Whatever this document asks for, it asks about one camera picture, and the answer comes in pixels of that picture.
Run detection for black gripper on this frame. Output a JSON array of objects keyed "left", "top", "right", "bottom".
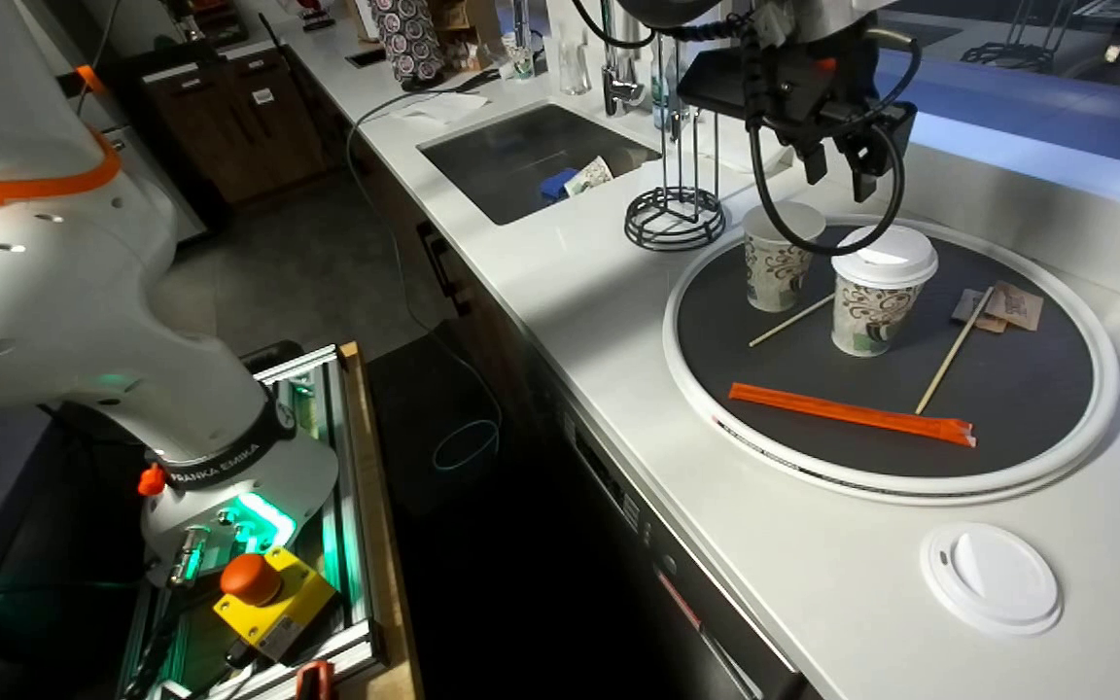
[{"left": 679, "top": 20, "right": 918, "bottom": 204}]

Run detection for white plastic cup lid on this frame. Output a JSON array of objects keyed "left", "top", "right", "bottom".
[{"left": 918, "top": 521, "right": 1061, "bottom": 639}]

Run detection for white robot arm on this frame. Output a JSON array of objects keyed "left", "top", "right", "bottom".
[{"left": 0, "top": 0, "right": 339, "bottom": 564}]

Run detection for lidded patterned paper cup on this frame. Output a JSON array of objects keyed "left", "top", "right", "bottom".
[{"left": 833, "top": 227, "right": 938, "bottom": 357}]

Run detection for wooden stir stick on tray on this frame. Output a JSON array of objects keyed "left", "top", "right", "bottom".
[{"left": 915, "top": 288, "right": 995, "bottom": 416}]

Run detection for round black white-rimmed tray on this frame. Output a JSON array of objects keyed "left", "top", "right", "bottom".
[{"left": 663, "top": 227, "right": 1120, "bottom": 502}]

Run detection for chrome kitchen faucet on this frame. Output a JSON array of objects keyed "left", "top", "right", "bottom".
[{"left": 603, "top": 29, "right": 683, "bottom": 121}]

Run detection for brown sugar packets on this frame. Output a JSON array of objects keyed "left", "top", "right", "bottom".
[{"left": 951, "top": 283, "right": 1046, "bottom": 335}]

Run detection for blue sponge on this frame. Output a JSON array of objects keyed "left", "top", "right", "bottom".
[{"left": 536, "top": 167, "right": 577, "bottom": 204}]

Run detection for stainless steel sink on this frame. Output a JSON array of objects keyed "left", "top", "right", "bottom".
[{"left": 425, "top": 105, "right": 652, "bottom": 227}]

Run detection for wooden cabinet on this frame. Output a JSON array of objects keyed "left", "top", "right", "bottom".
[{"left": 115, "top": 44, "right": 332, "bottom": 217}]

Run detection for yellow emergency stop box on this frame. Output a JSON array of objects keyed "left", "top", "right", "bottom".
[{"left": 214, "top": 547, "right": 333, "bottom": 660}]

